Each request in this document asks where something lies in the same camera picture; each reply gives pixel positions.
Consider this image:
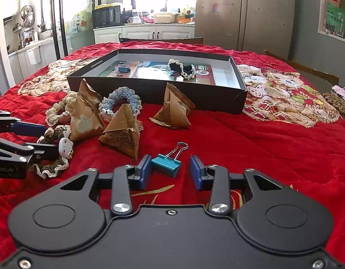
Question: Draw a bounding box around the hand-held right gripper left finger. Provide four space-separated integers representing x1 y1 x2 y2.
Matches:
59 155 153 216

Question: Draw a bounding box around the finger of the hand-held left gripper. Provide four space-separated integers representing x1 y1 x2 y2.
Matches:
0 109 47 138
0 136 60 169

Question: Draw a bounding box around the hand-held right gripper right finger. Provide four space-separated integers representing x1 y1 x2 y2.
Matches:
190 155 285 215

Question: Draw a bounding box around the brown white crochet scrunchie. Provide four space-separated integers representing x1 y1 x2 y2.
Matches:
28 125 75 179

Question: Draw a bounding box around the teal binder clip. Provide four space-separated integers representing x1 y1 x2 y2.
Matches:
151 141 189 178

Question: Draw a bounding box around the cream crochet scrunchie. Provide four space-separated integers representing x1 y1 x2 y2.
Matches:
46 91 78 127

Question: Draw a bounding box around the brown pyramid paper packet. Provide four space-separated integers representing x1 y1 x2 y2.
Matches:
149 82 196 131
98 104 144 160
69 78 105 142

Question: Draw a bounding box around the black shallow cardboard box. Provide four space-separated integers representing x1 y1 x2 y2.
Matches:
66 49 248 115

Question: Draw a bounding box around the red printed blanket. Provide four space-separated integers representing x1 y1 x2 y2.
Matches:
0 41 345 258

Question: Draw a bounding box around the white hanging bin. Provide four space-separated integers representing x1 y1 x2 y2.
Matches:
26 46 44 65

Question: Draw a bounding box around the blue white crochet scrunchie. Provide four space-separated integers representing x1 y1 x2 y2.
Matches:
99 87 142 123

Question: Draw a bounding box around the black white crochet scrunchie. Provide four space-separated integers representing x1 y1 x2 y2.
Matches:
168 59 197 79

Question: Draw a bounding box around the dark blue binder clip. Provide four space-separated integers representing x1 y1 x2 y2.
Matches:
115 64 131 76

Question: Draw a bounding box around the metal dish rack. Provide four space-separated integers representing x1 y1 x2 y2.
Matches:
19 4 36 29

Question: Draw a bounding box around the wooden chair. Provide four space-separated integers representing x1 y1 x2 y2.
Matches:
120 37 204 46

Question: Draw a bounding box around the black microwave oven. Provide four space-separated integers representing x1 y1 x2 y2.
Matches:
92 6 121 29

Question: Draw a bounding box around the white kitchen cabinet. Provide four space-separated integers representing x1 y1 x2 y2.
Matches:
93 24 195 44

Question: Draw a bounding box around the cream plastic container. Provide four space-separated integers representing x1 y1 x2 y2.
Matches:
153 12 176 24

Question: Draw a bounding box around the wooden beaded mat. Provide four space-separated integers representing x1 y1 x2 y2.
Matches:
323 91 345 116

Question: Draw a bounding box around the beige refrigerator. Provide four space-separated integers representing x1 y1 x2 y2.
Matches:
195 0 296 52

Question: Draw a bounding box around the pink crumpled paper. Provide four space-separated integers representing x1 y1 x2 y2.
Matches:
331 85 345 99

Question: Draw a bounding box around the green printed card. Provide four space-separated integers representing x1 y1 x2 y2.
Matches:
325 0 345 35

